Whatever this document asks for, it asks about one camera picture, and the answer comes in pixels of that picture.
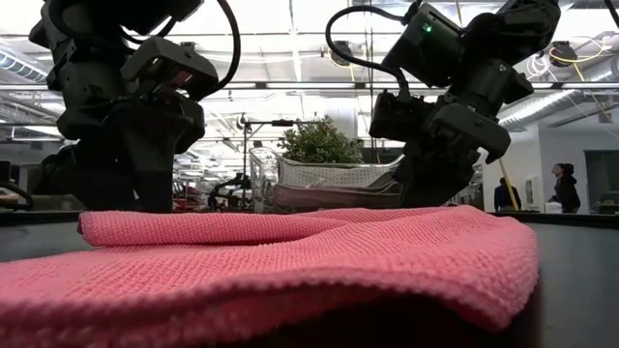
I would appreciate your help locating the pink microfiber towel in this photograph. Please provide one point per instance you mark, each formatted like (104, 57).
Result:
(290, 270)

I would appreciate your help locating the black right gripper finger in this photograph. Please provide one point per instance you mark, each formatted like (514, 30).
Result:
(418, 174)
(454, 169)

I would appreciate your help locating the clear plastic bin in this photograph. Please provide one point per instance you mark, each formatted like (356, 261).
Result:
(261, 174)

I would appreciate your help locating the person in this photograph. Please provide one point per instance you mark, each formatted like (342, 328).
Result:
(566, 191)
(505, 195)

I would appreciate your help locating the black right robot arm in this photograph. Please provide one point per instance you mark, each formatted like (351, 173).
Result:
(508, 29)

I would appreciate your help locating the artificial green potted plant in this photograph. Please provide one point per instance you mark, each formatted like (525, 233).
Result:
(319, 142)

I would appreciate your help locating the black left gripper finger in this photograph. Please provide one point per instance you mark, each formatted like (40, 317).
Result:
(155, 179)
(113, 179)

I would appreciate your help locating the grey waffle-weave towel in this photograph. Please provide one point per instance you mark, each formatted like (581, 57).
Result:
(333, 197)
(338, 175)

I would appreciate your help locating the black boom stand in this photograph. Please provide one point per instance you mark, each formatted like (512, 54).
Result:
(246, 145)

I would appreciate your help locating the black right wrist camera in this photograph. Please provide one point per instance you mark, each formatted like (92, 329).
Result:
(396, 116)

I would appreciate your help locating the yellow leaning pole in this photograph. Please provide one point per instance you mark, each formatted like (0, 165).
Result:
(509, 188)

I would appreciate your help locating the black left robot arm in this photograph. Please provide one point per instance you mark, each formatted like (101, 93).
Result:
(87, 58)

